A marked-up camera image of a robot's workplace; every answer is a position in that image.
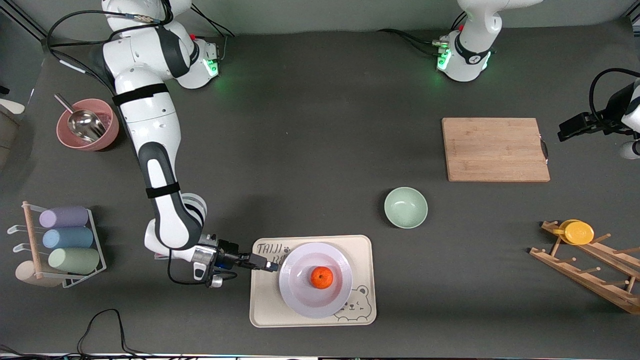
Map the white round plate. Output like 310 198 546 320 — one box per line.
278 242 353 319

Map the orange fruit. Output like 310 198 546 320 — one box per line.
310 266 334 290

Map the beige bear print tray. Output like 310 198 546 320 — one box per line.
249 235 378 328

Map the wooden cutting board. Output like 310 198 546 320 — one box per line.
442 117 551 183

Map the yellow cup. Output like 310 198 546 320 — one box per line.
552 219 595 246

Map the light green cup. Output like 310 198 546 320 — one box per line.
48 247 101 275

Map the wooden peg drying rack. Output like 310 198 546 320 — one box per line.
529 220 640 316

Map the pale green bowl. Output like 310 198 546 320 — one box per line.
384 187 429 230

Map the blue cup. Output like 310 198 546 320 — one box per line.
42 227 95 250

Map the purple cup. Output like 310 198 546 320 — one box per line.
39 206 90 229

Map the pink bowl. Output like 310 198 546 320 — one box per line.
56 98 120 152

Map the metal scoop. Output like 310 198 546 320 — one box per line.
54 93 107 143

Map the wooden rack rod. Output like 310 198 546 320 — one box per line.
22 201 45 280

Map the beige cup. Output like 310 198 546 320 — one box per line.
15 260 63 288

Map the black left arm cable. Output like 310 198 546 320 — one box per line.
589 68 640 136

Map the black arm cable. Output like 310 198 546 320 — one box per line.
47 10 238 287
589 68 640 136

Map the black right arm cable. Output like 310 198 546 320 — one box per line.
47 10 238 287

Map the black cable on table edge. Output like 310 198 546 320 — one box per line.
0 308 201 360

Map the white wire cup rack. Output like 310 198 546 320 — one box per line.
7 201 107 289

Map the black left base cable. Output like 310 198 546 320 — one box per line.
377 28 448 57

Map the black base cable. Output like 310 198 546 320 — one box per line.
190 4 238 60
377 28 448 57

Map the black right base cable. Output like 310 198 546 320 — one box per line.
190 4 238 60

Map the black metal frame bar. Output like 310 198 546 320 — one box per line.
0 7 53 41

